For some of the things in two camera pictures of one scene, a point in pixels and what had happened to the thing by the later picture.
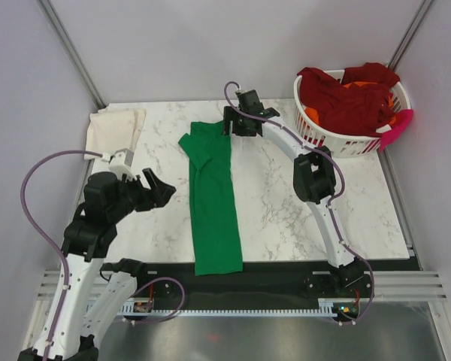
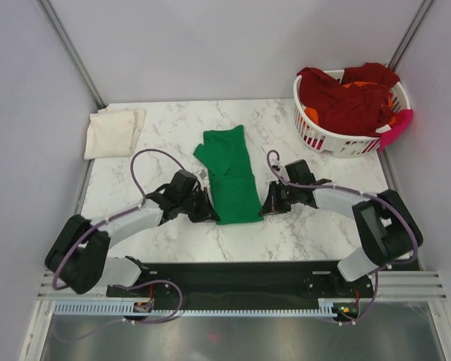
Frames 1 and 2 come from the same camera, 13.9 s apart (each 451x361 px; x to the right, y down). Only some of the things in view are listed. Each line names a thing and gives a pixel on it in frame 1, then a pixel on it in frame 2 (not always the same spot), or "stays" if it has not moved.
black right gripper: x=227 y=116 to x=272 y=204
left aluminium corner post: x=71 y=52 stays
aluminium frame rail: x=390 y=285 stays
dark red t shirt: x=357 y=104 stays
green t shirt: x=216 y=235 to x=234 y=192
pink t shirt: x=403 y=117 stays
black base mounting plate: x=288 y=284 stays
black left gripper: x=158 y=195 to x=204 y=213
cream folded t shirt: x=110 y=130 stays
